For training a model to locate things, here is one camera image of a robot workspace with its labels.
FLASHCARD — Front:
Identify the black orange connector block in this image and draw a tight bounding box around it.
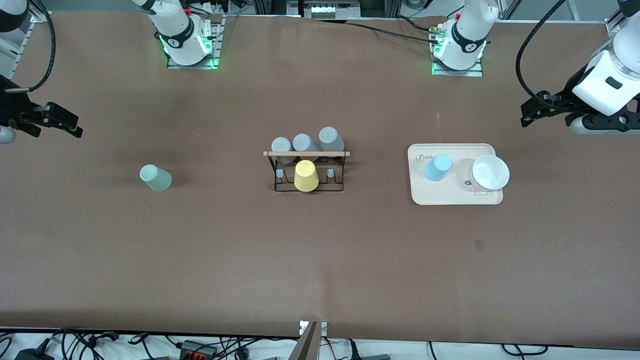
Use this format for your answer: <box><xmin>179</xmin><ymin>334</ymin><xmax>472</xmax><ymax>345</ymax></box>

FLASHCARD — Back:
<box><xmin>180</xmin><ymin>340</ymin><xmax>219</xmax><ymax>359</ymax></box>

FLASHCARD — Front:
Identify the pale green cup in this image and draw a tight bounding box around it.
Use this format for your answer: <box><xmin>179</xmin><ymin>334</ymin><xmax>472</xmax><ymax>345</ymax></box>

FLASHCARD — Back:
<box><xmin>139</xmin><ymin>164</ymin><xmax>173</xmax><ymax>192</ymax></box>

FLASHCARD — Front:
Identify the grey cup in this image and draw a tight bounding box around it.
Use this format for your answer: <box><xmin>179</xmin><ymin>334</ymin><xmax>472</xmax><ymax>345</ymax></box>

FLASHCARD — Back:
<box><xmin>292</xmin><ymin>133</ymin><xmax>321</xmax><ymax>163</ymax></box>
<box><xmin>318</xmin><ymin>126</ymin><xmax>345</xmax><ymax>160</ymax></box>
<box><xmin>271</xmin><ymin>137</ymin><xmax>297</xmax><ymax>165</ymax></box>

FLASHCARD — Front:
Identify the yellow cup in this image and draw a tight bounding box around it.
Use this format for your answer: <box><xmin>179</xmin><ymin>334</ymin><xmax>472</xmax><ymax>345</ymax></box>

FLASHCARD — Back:
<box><xmin>293</xmin><ymin>159</ymin><xmax>320</xmax><ymax>192</ymax></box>

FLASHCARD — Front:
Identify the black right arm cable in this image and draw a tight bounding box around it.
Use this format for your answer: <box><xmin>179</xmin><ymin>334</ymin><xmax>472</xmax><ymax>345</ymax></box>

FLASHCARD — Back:
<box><xmin>5</xmin><ymin>0</ymin><xmax>56</xmax><ymax>94</ymax></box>

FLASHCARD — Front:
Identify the grey electronics box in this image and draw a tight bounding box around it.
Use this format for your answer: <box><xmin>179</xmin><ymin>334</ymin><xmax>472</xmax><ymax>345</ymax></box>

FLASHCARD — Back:
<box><xmin>299</xmin><ymin>0</ymin><xmax>362</xmax><ymax>21</ymax></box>

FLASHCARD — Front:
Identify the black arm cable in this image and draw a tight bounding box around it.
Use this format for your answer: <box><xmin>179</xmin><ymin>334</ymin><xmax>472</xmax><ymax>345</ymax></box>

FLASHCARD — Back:
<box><xmin>516</xmin><ymin>0</ymin><xmax>571</xmax><ymax>108</ymax></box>
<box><xmin>5</xmin><ymin>0</ymin><xmax>56</xmax><ymax>94</ymax></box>

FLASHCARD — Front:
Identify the brown table cover sheet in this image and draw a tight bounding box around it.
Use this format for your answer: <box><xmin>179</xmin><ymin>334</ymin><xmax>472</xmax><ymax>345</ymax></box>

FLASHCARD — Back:
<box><xmin>0</xmin><ymin>10</ymin><xmax>640</xmax><ymax>349</ymax></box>

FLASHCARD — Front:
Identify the black wire cup rack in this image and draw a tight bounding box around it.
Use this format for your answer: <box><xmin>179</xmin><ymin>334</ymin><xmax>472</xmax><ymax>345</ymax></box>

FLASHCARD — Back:
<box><xmin>263</xmin><ymin>150</ymin><xmax>351</xmax><ymax>195</ymax></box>

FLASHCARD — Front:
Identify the white camera bracket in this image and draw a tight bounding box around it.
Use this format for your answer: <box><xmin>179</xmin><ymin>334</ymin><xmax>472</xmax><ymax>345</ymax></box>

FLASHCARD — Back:
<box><xmin>299</xmin><ymin>320</ymin><xmax>329</xmax><ymax>337</ymax></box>

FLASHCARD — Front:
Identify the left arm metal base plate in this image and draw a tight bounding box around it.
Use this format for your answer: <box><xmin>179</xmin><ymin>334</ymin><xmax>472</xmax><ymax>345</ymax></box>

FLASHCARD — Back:
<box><xmin>431</xmin><ymin>25</ymin><xmax>484</xmax><ymax>77</ymax></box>

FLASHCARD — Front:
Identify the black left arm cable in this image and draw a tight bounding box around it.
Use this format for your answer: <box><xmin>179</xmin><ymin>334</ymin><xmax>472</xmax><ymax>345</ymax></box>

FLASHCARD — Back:
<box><xmin>516</xmin><ymin>0</ymin><xmax>571</xmax><ymax>108</ymax></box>

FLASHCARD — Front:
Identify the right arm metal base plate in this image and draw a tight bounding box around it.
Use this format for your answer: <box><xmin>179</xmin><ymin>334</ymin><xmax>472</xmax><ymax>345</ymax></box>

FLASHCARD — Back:
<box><xmin>166</xmin><ymin>15</ymin><xmax>221</xmax><ymax>70</ymax></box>

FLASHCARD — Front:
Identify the beige plastic tray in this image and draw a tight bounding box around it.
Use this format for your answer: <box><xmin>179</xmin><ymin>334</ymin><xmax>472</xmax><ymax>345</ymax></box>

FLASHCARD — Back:
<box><xmin>407</xmin><ymin>143</ymin><xmax>504</xmax><ymax>206</ymax></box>

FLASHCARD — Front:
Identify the white power strip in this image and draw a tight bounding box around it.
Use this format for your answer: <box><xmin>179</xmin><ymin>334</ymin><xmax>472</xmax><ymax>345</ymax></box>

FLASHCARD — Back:
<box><xmin>197</xmin><ymin>0</ymin><xmax>228</xmax><ymax>15</ymax></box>

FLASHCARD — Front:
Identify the light blue cup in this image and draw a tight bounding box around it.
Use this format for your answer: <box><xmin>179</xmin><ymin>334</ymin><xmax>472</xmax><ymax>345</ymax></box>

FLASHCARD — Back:
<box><xmin>424</xmin><ymin>154</ymin><xmax>453</xmax><ymax>182</ymax></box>

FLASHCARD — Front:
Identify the grey camera post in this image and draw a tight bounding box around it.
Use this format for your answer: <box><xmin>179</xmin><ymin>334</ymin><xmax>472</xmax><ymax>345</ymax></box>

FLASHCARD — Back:
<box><xmin>288</xmin><ymin>321</ymin><xmax>319</xmax><ymax>360</ymax></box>

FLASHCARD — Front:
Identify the white bowl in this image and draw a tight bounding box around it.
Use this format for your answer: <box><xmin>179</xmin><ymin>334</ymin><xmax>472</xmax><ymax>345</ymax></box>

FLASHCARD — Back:
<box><xmin>468</xmin><ymin>154</ymin><xmax>511</xmax><ymax>193</ymax></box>

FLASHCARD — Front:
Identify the black power adapter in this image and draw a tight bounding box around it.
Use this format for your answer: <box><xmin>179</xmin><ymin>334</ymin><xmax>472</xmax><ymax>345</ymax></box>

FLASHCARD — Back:
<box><xmin>14</xmin><ymin>346</ymin><xmax>56</xmax><ymax>360</ymax></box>

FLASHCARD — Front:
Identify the black power cable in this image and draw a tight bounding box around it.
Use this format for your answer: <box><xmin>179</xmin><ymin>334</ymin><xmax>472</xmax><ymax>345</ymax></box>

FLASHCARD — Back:
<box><xmin>318</xmin><ymin>19</ymin><xmax>441</xmax><ymax>43</ymax></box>
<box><xmin>396</xmin><ymin>15</ymin><xmax>436</xmax><ymax>33</ymax></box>

